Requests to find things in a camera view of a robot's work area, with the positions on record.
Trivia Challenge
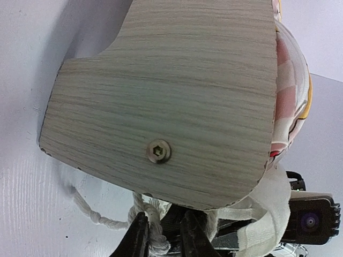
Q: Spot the wooden pet bed frame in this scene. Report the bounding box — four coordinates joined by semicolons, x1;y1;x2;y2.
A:
39;1;277;210

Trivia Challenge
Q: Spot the duck print ruffled bed cover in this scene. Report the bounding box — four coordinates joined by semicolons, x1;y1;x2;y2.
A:
70;1;313;256

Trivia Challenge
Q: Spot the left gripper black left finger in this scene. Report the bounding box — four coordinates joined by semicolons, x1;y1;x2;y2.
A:
110;212;149;257

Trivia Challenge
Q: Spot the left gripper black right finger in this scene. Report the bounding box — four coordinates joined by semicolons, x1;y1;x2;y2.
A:
180;211;220;257

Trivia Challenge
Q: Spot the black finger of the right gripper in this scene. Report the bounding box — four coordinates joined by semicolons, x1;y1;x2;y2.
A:
160;205;242;254

